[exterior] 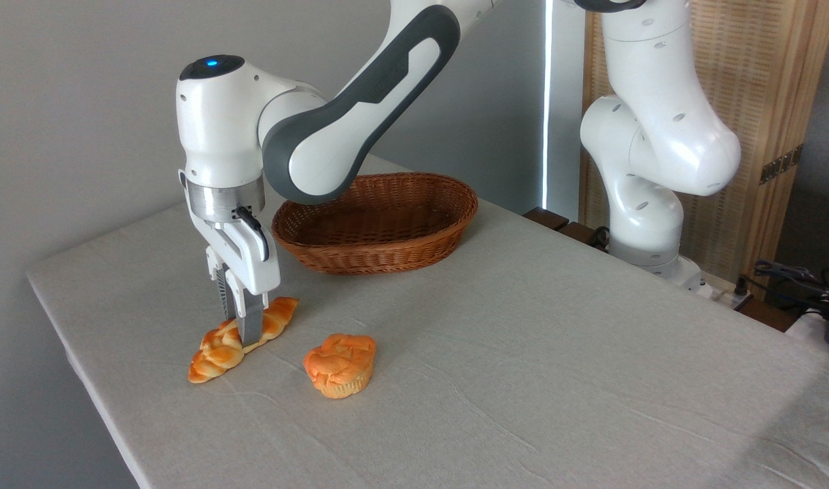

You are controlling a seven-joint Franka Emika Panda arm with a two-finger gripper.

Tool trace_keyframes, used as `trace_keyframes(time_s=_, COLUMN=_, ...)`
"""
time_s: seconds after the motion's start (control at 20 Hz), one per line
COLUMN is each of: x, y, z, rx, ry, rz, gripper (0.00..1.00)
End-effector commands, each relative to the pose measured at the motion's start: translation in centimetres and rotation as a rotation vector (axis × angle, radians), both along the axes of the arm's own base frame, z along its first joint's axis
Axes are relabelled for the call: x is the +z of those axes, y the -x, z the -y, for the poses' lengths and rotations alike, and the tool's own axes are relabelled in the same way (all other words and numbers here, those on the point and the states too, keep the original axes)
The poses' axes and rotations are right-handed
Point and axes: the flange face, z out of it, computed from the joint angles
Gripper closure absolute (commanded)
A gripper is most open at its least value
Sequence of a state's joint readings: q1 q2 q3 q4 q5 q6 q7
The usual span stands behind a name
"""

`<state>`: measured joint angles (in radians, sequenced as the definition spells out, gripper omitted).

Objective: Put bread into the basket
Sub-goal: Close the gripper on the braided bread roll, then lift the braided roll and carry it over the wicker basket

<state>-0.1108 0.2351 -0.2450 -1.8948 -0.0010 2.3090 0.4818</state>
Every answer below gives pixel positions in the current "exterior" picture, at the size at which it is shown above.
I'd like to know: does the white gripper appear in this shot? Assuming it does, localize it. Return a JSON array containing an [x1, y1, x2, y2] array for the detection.
[[186, 202, 281, 347]]

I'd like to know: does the braided golden bread loaf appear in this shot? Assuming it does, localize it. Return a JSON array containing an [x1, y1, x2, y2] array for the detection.
[[188, 297, 299, 384]]

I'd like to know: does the brown wicker oval basket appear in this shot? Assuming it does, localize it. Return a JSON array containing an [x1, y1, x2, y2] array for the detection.
[[272, 172, 478, 276]]

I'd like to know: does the orange muffin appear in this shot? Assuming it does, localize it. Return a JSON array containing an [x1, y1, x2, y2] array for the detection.
[[303, 333, 377, 399]]

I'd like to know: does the beige tablecloth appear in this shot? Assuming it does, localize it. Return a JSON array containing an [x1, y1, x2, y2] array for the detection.
[[26, 153, 829, 489]]

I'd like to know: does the dark brown wooden board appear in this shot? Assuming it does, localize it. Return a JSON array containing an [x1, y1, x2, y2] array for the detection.
[[523, 207, 612, 253]]

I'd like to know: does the white power strip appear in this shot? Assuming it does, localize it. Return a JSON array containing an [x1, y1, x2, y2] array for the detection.
[[686, 272, 753, 308]]

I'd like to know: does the metal screen hinge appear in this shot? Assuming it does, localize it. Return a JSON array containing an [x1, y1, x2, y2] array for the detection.
[[760, 144, 804, 185]]

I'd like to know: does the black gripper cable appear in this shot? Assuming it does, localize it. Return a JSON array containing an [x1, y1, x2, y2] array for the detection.
[[232, 206, 270, 262]]

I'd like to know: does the white vertical door frame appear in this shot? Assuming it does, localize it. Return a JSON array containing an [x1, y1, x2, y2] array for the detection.
[[544, 0, 586, 221]]

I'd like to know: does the black cable bundle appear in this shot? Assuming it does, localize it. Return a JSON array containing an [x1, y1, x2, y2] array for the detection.
[[754, 260, 829, 320]]

